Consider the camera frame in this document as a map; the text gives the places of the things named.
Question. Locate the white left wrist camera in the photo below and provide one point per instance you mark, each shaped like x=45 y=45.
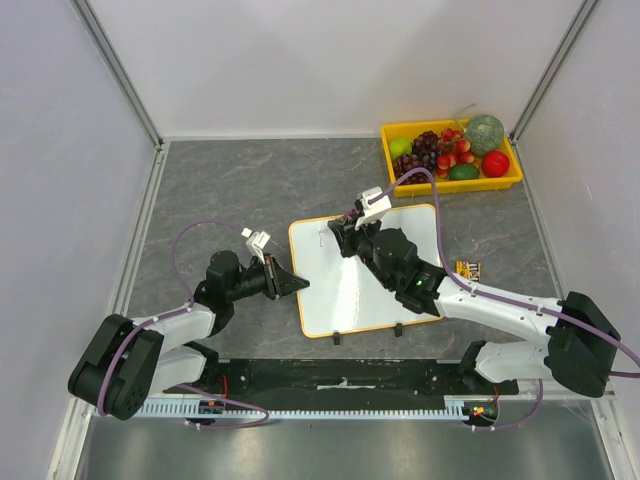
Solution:
x=256 y=242

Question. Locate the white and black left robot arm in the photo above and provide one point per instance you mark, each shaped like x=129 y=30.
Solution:
x=128 y=360

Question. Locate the yellow candy packet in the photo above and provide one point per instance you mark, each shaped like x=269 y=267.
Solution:
x=469 y=270

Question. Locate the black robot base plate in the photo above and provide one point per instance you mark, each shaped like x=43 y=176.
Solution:
x=346 y=384

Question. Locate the orange framed whiteboard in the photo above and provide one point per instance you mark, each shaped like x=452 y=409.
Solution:
x=343 y=296

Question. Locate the right aluminium frame post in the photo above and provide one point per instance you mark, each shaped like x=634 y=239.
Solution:
x=569 y=40

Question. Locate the white marker with purple cap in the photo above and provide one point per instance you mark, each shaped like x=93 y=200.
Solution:
x=348 y=217

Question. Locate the dark purple grape bunch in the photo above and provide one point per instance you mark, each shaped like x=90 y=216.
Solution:
x=407 y=162

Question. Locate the light blue slotted cable duct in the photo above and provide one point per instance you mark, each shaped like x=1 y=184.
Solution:
x=199 y=408

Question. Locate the red apple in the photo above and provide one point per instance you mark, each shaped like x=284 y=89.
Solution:
x=495 y=164

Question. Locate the dark red grape bunch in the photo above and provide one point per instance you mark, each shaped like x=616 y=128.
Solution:
x=426 y=143

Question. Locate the green apple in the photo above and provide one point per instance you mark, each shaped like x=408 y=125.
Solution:
x=400 y=146

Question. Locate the left aluminium frame post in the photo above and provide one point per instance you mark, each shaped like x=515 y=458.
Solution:
x=100 y=38

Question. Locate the green netted melon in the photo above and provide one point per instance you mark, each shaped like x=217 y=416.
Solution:
x=485 y=133

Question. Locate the left aluminium floor rail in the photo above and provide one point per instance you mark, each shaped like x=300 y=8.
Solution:
x=121 y=296

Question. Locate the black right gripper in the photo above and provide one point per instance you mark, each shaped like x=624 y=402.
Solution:
x=351 y=238

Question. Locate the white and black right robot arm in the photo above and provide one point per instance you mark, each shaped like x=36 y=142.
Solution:
x=569 y=340

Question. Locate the aluminium frame post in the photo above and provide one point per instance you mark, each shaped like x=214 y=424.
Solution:
x=100 y=38
x=569 y=40

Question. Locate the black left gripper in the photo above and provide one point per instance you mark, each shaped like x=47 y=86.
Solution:
x=279 y=282

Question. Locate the red cherry cluster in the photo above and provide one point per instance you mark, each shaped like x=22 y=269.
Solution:
x=454 y=149

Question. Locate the yellow plastic fruit tray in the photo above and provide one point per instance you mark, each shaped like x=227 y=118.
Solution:
x=409 y=130

